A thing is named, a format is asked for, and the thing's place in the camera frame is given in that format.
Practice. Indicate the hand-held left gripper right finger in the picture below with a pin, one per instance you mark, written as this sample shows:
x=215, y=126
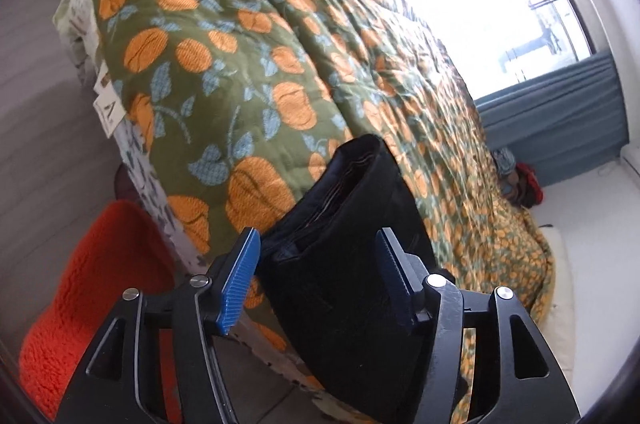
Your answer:
x=397, y=284

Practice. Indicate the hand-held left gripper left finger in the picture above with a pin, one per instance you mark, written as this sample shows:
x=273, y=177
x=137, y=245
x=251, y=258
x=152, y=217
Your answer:
x=240, y=284

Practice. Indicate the black pants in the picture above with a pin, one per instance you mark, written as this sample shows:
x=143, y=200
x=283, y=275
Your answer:
x=345, y=304

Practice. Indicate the orange fluffy rug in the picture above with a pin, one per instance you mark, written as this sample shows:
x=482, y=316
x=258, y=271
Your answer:
x=90, y=284

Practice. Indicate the white cushion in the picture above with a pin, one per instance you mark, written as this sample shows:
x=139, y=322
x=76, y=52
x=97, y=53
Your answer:
x=560, y=284

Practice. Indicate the grey patterned cloth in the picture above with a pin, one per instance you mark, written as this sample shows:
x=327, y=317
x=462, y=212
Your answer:
x=505, y=160

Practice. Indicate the red cloth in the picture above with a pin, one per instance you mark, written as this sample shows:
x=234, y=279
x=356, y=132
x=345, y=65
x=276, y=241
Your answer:
x=530, y=186

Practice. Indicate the large white mattress tag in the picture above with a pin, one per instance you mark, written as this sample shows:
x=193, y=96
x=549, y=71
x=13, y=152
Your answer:
x=109, y=114

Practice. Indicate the pumpkin print blanket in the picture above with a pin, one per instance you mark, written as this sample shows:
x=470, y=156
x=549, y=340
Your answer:
x=225, y=54

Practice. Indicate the blue curtain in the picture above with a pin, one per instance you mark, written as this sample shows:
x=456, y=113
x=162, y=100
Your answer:
x=555, y=104

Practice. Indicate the small white mattress tag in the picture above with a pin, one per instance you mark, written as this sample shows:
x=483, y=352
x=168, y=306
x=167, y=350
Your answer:
x=104, y=78

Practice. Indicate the window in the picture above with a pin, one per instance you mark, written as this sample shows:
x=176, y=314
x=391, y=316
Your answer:
x=490, y=4

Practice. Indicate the mattress with floral sheet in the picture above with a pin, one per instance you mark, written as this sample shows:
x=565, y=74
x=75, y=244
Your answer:
x=75, y=14

